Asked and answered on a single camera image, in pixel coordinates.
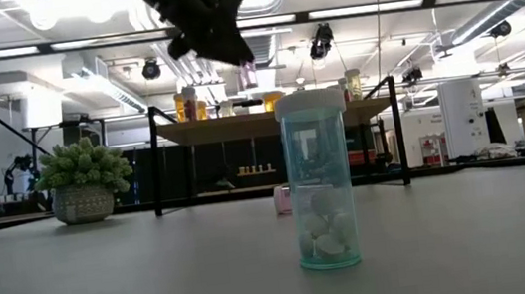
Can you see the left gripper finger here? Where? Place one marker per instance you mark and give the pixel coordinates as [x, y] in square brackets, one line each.
[238, 34]
[218, 42]

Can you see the small dark pink pill bottle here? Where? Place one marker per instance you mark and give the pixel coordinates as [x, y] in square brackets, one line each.
[190, 106]

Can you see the small red pill bottle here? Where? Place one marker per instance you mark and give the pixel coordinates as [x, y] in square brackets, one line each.
[342, 92]

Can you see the small yellow-green pill bottle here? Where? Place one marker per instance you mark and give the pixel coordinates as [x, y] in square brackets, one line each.
[353, 84]

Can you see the small teal pill bottle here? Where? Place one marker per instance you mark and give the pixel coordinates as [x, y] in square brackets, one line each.
[317, 160]

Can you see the small black robot arm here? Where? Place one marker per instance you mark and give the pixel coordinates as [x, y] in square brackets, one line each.
[19, 169]

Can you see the wooden shelf with black legs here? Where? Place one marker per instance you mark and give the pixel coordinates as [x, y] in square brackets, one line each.
[220, 129]

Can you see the wooden rack with small bottles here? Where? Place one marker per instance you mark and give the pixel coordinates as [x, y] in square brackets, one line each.
[255, 170]

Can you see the black ceiling spotlight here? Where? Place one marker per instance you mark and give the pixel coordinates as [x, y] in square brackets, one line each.
[411, 74]
[500, 29]
[321, 42]
[151, 69]

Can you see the black partition panels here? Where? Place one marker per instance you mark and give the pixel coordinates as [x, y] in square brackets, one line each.
[180, 167]

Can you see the green succulent in grey pot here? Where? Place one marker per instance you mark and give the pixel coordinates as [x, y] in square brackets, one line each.
[84, 204]

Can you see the red and white tool cart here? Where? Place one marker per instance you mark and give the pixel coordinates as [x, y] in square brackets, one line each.
[433, 148]

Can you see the white cloth pile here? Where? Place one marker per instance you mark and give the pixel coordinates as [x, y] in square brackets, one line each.
[494, 151]

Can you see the white ceiling air duct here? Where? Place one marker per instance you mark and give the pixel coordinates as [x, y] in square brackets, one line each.
[100, 91]

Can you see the black aluminium table frame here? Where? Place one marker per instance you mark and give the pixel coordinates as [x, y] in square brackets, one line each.
[496, 166]

